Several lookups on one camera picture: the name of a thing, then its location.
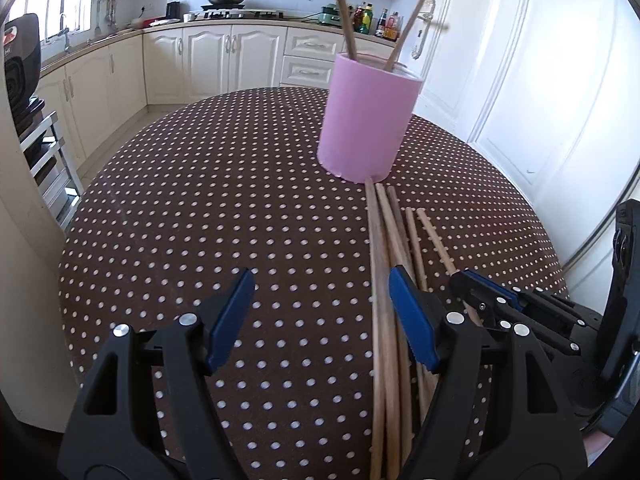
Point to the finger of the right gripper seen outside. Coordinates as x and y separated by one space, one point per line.
500 299

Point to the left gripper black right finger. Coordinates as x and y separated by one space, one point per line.
531 431

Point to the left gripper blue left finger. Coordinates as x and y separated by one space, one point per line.
114 431

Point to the wooden chopstick pile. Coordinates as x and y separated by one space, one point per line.
389 348
376 263

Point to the wooden chopstick with ridges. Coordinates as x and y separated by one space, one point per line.
446 260

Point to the kitchen faucet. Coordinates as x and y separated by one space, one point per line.
65 32

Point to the brown polka dot tablecloth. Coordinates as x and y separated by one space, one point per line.
233 183

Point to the white door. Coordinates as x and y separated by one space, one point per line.
548 92

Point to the pink cylindrical utensil holder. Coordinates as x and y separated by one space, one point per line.
367 115

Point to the metal shelf rack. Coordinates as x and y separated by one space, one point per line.
50 163

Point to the orange sauce bottle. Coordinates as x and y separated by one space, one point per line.
392 27

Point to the lower cream cabinets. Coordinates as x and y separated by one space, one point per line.
98 90

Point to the dark sauce bottle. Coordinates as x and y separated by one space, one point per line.
381 26

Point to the green bottle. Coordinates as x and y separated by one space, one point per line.
366 19

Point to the green electric cooker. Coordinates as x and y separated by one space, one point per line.
330 15

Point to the black electric kettle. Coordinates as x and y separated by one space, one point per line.
174 10

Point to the gas stove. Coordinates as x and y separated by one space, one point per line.
239 14

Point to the silver door handle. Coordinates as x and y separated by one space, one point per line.
430 19

